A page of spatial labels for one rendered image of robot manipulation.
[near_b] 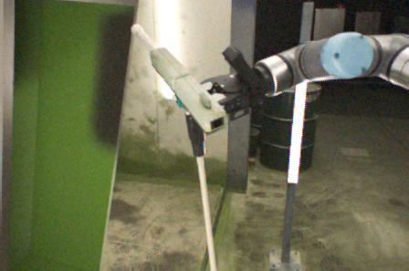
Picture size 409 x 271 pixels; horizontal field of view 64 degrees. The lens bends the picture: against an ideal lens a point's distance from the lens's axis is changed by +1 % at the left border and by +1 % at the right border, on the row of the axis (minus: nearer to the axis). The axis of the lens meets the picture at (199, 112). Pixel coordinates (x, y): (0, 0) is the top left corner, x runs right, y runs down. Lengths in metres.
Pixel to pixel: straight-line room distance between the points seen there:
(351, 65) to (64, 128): 1.06
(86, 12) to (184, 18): 1.60
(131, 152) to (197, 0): 1.53
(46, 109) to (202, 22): 1.65
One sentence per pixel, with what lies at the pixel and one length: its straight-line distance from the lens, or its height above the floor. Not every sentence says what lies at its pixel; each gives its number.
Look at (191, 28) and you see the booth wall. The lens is 2.75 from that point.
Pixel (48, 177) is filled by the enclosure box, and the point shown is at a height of 0.93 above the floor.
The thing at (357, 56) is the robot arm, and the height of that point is 1.50.
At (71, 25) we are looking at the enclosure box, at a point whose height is 1.54.
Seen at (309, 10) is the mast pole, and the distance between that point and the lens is 1.86.
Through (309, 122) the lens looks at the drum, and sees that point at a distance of 3.40.
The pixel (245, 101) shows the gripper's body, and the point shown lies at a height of 1.39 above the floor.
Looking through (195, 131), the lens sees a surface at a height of 1.33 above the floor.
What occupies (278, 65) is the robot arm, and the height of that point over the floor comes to 1.47.
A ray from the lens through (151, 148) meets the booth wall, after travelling 3.11.
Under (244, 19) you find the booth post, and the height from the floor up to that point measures 1.54.
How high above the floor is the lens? 1.58
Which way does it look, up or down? 17 degrees down
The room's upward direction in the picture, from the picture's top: straight up
